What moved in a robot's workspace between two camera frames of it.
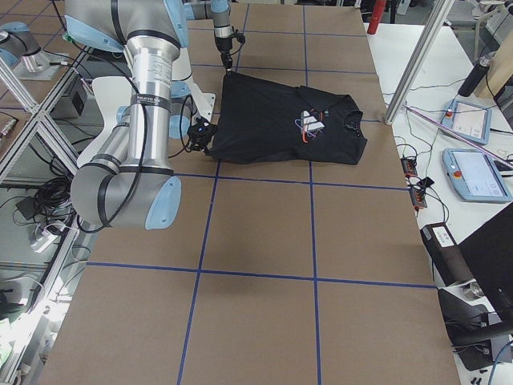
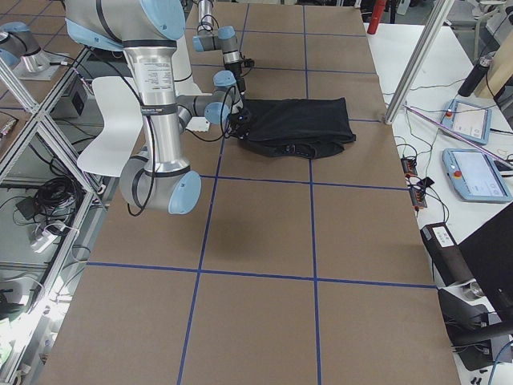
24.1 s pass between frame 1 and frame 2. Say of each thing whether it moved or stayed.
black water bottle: stayed
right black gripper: moved
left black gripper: moved
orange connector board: stayed
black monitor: stayed
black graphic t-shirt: moved
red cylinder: stayed
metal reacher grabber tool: stayed
